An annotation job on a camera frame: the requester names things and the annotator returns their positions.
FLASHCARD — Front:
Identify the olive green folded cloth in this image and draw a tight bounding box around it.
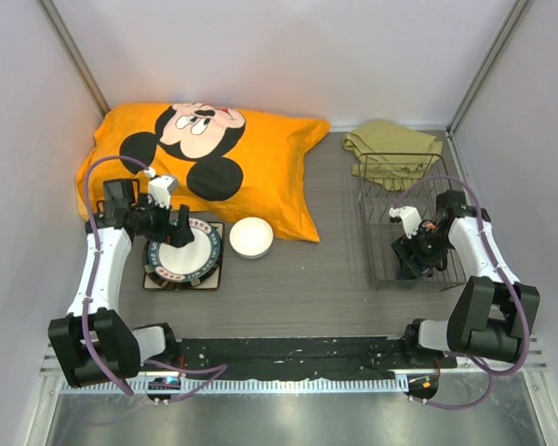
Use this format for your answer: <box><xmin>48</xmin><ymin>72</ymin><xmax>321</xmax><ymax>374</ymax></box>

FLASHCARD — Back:
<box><xmin>343</xmin><ymin>119</ymin><xmax>443</xmax><ymax>191</ymax></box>

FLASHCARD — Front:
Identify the blue mug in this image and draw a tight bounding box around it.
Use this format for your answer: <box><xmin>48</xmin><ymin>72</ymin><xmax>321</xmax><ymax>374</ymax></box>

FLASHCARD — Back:
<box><xmin>396</xmin><ymin>256</ymin><xmax>437</xmax><ymax>281</ymax></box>

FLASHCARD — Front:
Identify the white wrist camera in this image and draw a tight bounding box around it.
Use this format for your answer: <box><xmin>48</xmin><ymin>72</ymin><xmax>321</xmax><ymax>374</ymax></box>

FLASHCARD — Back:
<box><xmin>143</xmin><ymin>167</ymin><xmax>179</xmax><ymax>209</ymax></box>
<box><xmin>389</xmin><ymin>206</ymin><xmax>422</xmax><ymax>239</ymax></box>

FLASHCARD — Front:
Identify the orange Mickey Mouse pillow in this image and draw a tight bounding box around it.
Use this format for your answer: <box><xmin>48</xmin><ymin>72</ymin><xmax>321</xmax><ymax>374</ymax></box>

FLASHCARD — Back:
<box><xmin>75</xmin><ymin>102</ymin><xmax>329</xmax><ymax>243</ymax></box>

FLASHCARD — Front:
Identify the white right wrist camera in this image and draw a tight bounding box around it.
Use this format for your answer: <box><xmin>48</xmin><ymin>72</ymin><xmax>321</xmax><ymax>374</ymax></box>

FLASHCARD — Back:
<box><xmin>389</xmin><ymin>206</ymin><xmax>422</xmax><ymax>239</ymax></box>

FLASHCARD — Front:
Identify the white ribbed bowl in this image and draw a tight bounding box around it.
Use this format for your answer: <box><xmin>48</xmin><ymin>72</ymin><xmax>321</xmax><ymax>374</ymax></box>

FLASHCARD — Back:
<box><xmin>229</xmin><ymin>217</ymin><xmax>274</xmax><ymax>259</ymax></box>

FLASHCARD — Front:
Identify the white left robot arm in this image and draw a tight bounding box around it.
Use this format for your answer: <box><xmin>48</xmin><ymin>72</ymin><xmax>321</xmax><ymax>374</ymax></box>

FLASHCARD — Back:
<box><xmin>48</xmin><ymin>175</ymin><xmax>194</xmax><ymax>395</ymax></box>

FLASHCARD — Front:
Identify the grey wire dish rack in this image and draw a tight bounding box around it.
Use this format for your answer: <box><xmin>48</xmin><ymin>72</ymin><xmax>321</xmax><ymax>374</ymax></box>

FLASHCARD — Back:
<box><xmin>352</xmin><ymin>152</ymin><xmax>466</xmax><ymax>291</ymax></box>

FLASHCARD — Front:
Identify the orange mug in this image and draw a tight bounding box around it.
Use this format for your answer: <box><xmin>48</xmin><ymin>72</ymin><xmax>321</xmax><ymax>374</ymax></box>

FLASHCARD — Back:
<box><xmin>418</xmin><ymin>220</ymin><xmax>439</xmax><ymax>245</ymax></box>

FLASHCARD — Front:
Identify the white green-rim round plate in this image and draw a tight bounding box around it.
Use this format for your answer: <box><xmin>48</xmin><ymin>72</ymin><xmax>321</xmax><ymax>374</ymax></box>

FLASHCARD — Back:
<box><xmin>145</xmin><ymin>217</ymin><xmax>221</xmax><ymax>283</ymax></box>

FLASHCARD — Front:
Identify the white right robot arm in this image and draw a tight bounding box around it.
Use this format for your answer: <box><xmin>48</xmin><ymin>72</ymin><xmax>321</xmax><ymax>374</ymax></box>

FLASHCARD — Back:
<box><xmin>389</xmin><ymin>190</ymin><xmax>540</xmax><ymax>367</ymax></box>

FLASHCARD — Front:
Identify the square floral ceramic plate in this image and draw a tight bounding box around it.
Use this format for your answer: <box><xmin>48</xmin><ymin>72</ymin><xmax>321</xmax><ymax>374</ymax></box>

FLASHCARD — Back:
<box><xmin>141</xmin><ymin>221</ymin><xmax>226</xmax><ymax>292</ymax></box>

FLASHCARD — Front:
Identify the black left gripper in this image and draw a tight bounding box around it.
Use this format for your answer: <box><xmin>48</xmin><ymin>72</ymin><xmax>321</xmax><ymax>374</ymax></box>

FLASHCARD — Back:
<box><xmin>136</xmin><ymin>193</ymin><xmax>194</xmax><ymax>248</ymax></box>

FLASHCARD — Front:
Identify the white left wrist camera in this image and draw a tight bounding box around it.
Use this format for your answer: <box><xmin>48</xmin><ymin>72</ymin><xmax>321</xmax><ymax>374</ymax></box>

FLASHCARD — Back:
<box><xmin>143</xmin><ymin>167</ymin><xmax>179</xmax><ymax>209</ymax></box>

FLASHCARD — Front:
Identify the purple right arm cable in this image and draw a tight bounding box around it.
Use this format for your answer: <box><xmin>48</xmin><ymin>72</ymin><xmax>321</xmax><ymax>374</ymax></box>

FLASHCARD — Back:
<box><xmin>392</xmin><ymin>174</ymin><xmax>531</xmax><ymax>410</ymax></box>

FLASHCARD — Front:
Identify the white slotted cable duct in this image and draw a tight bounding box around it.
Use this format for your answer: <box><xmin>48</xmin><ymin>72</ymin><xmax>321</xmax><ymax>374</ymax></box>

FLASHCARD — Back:
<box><xmin>60</xmin><ymin>374</ymin><xmax>409</xmax><ymax>396</ymax></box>

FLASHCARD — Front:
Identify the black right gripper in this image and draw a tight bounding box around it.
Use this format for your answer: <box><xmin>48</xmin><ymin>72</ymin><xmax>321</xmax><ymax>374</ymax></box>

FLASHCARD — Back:
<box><xmin>392</xmin><ymin>222</ymin><xmax>454</xmax><ymax>280</ymax></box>

